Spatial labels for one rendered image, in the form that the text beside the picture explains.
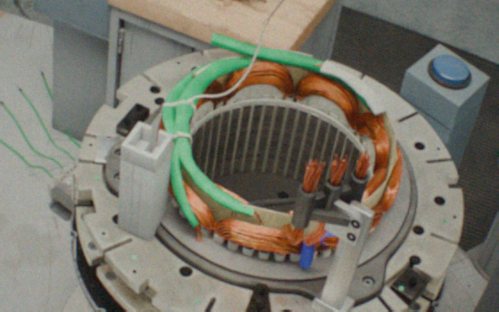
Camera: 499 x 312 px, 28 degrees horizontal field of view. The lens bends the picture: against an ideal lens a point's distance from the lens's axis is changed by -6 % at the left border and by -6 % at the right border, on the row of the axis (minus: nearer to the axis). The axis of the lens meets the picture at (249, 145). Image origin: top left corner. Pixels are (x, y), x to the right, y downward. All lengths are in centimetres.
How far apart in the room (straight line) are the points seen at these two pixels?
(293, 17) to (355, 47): 168
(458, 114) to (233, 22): 25
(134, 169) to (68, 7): 43
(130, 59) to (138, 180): 39
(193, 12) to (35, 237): 33
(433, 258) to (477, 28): 217
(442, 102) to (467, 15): 195
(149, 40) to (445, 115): 32
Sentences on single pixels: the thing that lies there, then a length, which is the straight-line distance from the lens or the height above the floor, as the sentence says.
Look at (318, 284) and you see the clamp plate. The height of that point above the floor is 110.
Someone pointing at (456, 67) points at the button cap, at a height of 104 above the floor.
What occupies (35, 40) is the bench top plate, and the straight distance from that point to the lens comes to 144.
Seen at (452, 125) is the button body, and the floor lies 101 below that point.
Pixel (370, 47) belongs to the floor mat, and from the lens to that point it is 274.
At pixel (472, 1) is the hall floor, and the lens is 307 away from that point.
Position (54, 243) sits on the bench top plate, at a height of 78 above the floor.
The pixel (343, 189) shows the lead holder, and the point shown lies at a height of 122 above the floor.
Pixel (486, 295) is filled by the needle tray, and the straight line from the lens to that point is 105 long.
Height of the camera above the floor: 170
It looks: 45 degrees down
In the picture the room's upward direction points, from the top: 10 degrees clockwise
